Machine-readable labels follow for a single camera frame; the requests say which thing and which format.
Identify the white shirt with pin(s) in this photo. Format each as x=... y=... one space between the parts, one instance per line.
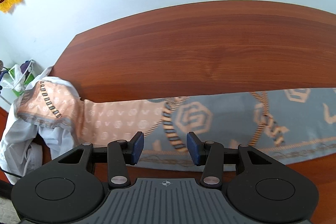
x=15 y=140

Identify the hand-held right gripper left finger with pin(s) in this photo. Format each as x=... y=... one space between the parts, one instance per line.
x=137 y=148

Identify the purple cloth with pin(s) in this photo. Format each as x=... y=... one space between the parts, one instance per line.
x=25 y=65

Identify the patterned peach grey scarf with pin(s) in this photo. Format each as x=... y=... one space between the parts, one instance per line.
x=210 y=119

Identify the white plastic bag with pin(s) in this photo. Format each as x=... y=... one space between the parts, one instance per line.
x=17 y=79

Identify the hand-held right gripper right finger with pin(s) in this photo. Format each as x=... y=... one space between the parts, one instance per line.
x=193 y=149

